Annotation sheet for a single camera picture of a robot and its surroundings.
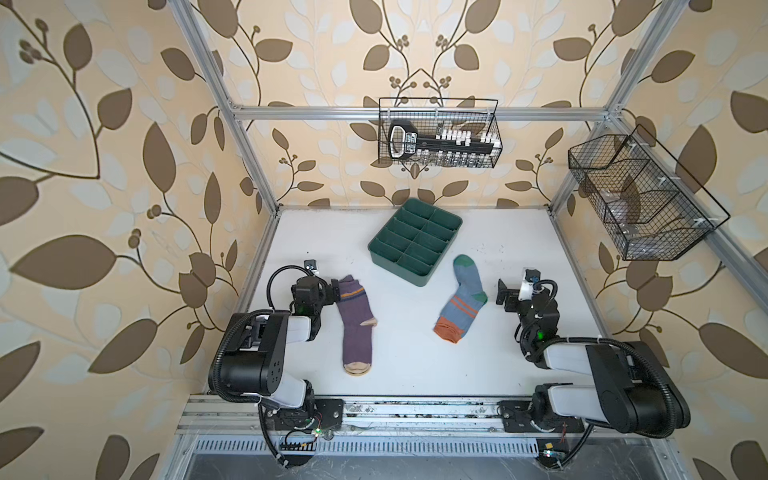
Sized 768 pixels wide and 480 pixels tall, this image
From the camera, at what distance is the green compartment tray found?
99cm

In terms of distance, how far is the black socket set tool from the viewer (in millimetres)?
829

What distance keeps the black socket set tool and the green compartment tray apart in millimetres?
262
